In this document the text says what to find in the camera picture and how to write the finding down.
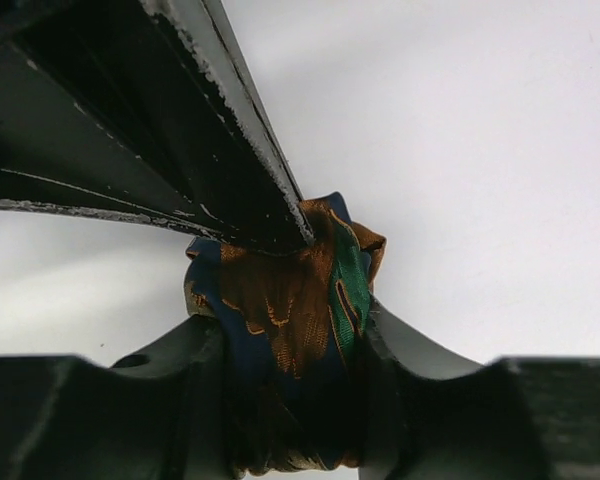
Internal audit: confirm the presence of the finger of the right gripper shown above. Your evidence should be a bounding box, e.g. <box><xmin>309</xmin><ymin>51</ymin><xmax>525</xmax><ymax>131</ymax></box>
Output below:
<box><xmin>0</xmin><ymin>1</ymin><xmax>313</xmax><ymax>255</ymax></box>

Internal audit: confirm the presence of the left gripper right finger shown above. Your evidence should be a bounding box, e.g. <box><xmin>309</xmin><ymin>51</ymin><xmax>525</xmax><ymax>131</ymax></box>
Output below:
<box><xmin>359</xmin><ymin>302</ymin><xmax>600</xmax><ymax>479</ymax></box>

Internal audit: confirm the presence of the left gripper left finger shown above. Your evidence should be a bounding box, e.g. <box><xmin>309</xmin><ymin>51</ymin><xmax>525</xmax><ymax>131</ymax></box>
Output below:
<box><xmin>0</xmin><ymin>316</ymin><xmax>230</xmax><ymax>479</ymax></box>

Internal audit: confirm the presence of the orange green patterned tie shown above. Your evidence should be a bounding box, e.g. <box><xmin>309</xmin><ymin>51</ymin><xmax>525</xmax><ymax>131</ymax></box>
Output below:
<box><xmin>184</xmin><ymin>193</ymin><xmax>386</xmax><ymax>478</ymax></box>

